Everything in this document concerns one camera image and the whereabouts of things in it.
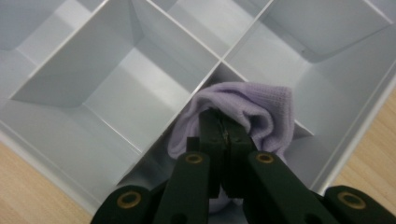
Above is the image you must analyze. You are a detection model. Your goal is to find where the lavender sock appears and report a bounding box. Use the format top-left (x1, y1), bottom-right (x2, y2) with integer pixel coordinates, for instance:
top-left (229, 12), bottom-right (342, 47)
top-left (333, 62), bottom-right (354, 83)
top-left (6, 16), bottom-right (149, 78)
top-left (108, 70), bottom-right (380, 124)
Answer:
top-left (167, 81), bottom-right (296, 215)

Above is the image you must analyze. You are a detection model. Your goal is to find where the grey divided storage box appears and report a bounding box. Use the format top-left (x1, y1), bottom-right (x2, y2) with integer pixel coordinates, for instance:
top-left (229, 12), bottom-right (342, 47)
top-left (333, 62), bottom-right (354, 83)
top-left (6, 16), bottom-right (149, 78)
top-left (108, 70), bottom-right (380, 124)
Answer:
top-left (0, 0), bottom-right (396, 217)

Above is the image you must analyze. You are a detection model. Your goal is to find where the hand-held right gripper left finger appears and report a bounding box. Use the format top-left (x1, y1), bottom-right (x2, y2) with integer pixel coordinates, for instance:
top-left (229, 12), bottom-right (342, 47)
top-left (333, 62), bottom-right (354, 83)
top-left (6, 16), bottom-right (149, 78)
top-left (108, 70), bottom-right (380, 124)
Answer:
top-left (186, 106), bottom-right (229, 199)

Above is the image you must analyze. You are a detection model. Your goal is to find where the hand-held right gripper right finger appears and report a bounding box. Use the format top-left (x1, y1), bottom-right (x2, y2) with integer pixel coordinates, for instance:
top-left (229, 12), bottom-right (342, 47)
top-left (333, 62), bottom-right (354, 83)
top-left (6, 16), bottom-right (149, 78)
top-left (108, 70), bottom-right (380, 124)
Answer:
top-left (220, 119), bottom-right (257, 200)

